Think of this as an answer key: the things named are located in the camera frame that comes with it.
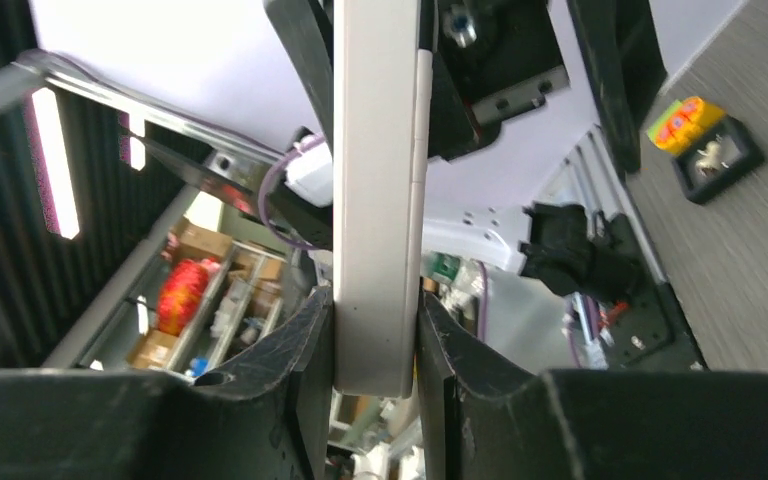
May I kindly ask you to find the yellow orange toy block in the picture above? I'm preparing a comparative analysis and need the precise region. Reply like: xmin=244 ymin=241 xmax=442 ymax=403
xmin=647 ymin=96 xmax=726 ymax=155

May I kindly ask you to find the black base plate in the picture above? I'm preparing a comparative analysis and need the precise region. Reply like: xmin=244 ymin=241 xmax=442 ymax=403
xmin=595 ymin=211 xmax=710 ymax=372

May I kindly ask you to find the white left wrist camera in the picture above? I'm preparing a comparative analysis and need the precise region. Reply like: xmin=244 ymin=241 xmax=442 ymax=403
xmin=284 ymin=135 xmax=334 ymax=208

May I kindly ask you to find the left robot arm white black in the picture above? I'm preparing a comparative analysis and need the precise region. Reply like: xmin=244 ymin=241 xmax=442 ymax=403
xmin=265 ymin=1 xmax=666 ymax=301

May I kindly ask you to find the white remote control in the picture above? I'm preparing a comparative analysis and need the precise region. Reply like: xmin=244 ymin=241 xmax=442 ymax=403
xmin=333 ymin=1 xmax=435 ymax=398

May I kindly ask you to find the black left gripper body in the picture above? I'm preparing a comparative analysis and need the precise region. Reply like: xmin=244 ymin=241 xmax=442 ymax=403
xmin=428 ymin=0 xmax=569 ymax=161

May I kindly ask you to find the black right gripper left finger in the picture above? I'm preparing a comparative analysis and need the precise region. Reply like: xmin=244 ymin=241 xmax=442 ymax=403
xmin=0 ymin=287 xmax=334 ymax=479

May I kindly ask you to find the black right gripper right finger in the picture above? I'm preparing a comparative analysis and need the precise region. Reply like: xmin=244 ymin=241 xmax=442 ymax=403
xmin=417 ymin=294 xmax=768 ymax=479

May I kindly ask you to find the red lantern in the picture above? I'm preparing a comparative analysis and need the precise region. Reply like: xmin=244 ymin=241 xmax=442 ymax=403
xmin=156 ymin=259 xmax=212 ymax=336

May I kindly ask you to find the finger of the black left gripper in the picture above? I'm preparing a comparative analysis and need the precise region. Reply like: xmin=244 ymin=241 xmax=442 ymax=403
xmin=567 ymin=0 xmax=667 ymax=174
xmin=264 ymin=0 xmax=334 ymax=143

